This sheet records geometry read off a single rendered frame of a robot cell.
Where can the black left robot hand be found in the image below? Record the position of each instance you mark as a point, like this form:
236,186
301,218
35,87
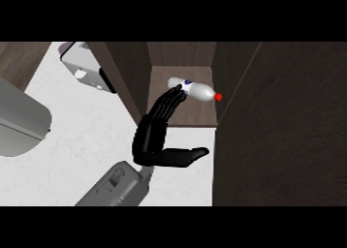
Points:
150,142

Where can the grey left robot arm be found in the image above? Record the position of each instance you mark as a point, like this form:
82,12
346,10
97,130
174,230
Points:
115,187

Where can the white water bottle red cap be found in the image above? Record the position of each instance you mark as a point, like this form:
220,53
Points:
201,91

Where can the dark wooden cabinet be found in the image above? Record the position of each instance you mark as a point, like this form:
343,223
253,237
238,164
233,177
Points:
181,55

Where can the dark wooden cabinet door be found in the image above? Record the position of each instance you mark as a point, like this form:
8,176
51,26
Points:
295,129

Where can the pale grey boxy appliance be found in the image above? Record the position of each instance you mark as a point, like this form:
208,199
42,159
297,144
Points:
84,66

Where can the large grey rounded appliance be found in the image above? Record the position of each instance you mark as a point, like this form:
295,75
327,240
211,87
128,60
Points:
14,126

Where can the brown wooden panel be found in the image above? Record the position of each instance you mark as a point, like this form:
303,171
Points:
11,58

